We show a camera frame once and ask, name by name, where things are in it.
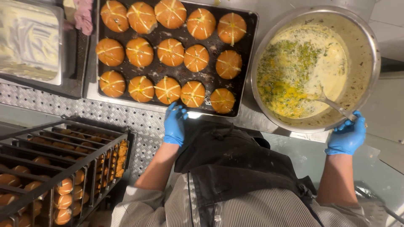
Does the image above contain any person's right hand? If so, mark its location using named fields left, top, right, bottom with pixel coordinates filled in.
left=325, top=110, right=367, bottom=156

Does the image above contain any person's left hand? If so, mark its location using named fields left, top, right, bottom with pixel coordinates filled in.
left=163, top=102, right=189, bottom=147

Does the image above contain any steel ladle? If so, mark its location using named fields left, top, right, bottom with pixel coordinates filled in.
left=311, top=90, right=368, bottom=128

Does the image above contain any large steel mixing bowl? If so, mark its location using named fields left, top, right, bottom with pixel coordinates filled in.
left=251, top=5, right=381, bottom=133

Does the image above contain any black perforated baking tray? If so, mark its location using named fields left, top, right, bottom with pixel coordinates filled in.
left=96, top=0, right=259, bottom=119

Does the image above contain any batch of cream-crossed golden buns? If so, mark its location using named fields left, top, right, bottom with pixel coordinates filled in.
left=96, top=0, right=247, bottom=115

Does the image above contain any yellow herb butter sauce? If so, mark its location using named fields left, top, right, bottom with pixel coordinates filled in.
left=256, top=25, right=348, bottom=119

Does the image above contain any black apron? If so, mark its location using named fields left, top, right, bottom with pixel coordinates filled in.
left=174, top=121, right=318, bottom=227

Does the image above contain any perforated steel sheet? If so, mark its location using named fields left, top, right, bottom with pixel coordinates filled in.
left=0, top=83, right=166, bottom=180

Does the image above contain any black tray under container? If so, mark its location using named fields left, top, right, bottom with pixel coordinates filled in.
left=0, top=28, right=90, bottom=100

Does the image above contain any striped grey shirt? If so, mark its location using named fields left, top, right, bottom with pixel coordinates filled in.
left=110, top=172, right=371, bottom=227

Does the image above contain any metal rack trolley with buns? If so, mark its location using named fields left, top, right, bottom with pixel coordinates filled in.
left=0, top=116, right=136, bottom=227

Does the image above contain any pink cloth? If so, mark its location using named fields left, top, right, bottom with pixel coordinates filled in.
left=73, top=0, right=94, bottom=36

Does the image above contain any plastic-covered container of cream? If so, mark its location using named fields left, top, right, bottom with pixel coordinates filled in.
left=0, top=0, right=65, bottom=86

